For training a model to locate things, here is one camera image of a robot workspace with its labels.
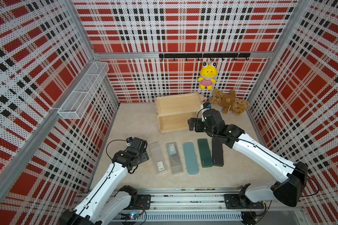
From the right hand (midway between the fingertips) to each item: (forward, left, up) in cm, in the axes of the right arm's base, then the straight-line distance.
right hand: (197, 120), depth 76 cm
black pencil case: (-7, -15, -26) cm, 30 cm away
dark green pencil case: (-7, -7, -28) cm, 29 cm away
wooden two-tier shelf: (+13, +11, -8) cm, 19 cm away
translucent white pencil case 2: (-10, +24, -28) cm, 38 cm away
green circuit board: (-41, +34, -25) cm, 59 cm away
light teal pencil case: (-10, +3, -28) cm, 30 cm away
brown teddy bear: (+33, -30, -20) cm, 49 cm away
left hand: (-14, +32, -16) cm, 38 cm away
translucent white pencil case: (-13, +13, -27) cm, 32 cm away
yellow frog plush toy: (+34, -9, +8) cm, 37 cm away
